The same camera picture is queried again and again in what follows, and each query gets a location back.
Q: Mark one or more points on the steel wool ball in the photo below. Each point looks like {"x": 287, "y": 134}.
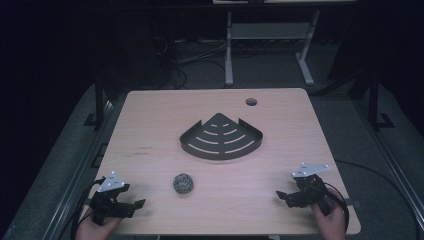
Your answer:
{"x": 183, "y": 183}

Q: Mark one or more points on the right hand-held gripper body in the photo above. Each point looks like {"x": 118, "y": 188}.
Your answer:
{"x": 310, "y": 188}

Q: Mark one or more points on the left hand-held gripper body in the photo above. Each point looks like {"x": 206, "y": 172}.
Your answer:
{"x": 106, "y": 196}

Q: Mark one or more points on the person's left hand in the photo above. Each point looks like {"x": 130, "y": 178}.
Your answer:
{"x": 95, "y": 230}

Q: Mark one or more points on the aluminium floor rail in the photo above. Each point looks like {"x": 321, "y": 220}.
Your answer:
{"x": 76, "y": 176}
{"x": 393, "y": 160}

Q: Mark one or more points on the black metal post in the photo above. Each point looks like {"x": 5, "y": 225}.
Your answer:
{"x": 374, "y": 100}
{"x": 99, "y": 100}

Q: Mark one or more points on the black metal corner shelf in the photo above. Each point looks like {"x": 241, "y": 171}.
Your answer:
{"x": 221, "y": 141}

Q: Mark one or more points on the white metal stand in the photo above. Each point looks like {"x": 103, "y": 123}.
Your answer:
{"x": 266, "y": 31}

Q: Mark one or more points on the person's right hand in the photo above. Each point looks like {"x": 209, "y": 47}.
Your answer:
{"x": 328, "y": 221}

